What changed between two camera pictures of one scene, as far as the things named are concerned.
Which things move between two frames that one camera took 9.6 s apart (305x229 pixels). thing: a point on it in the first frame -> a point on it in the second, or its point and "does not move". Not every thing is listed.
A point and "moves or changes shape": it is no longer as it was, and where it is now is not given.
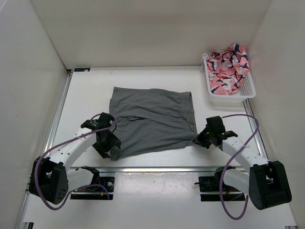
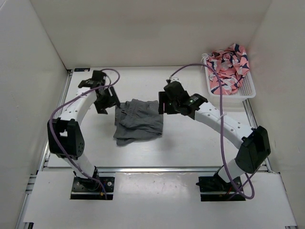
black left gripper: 114,141 -> 113,100
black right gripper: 199,140 -> 161,100
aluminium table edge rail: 152,171 does not move
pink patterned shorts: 226,69 does not move
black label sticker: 82,69 does not move
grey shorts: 148,119 moves or changes shape
